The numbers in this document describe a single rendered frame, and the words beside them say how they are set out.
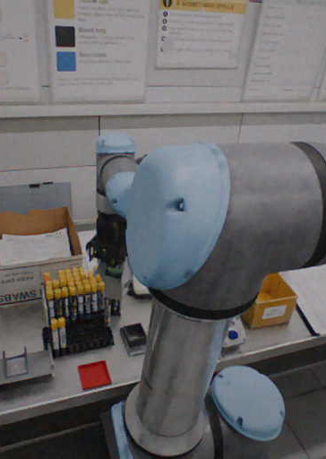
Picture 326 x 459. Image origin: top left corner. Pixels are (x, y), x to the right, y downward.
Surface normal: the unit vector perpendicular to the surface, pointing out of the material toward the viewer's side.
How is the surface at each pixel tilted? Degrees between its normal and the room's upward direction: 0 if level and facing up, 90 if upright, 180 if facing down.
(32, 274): 93
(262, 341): 0
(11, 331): 0
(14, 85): 95
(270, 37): 94
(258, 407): 8
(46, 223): 88
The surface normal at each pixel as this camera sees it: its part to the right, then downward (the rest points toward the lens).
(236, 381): 0.22, -0.82
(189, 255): 0.26, 0.48
